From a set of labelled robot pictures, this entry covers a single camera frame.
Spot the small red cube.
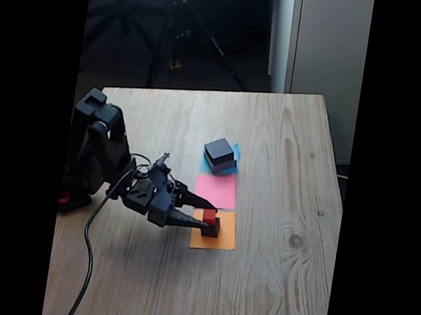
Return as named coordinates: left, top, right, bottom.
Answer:
left=201, top=208, right=218, bottom=226

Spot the small black cube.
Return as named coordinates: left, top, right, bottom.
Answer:
left=200, top=215, right=222, bottom=240

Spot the large grey cube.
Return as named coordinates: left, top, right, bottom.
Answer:
left=202, top=152, right=239, bottom=178

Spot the medium black cube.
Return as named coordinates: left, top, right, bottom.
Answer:
left=201, top=136, right=237, bottom=169

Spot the pink paper sheet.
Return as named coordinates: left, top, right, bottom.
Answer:
left=191, top=170, right=240, bottom=213

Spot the orange paper sheet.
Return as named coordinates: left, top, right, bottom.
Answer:
left=187, top=205, right=241, bottom=255

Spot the blue paper sheet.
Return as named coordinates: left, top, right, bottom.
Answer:
left=198, top=137, right=244, bottom=178

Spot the black tripod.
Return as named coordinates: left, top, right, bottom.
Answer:
left=141, top=0, right=260, bottom=103

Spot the black light stand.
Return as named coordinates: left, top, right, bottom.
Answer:
left=80, top=0, right=159, bottom=74

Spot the white cabinet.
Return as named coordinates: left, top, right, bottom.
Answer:
left=250, top=0, right=375, bottom=167

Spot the small gripper camera board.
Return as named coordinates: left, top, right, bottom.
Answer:
left=148, top=150, right=172, bottom=176

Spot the black cable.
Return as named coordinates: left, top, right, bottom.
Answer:
left=64, top=146, right=154, bottom=315

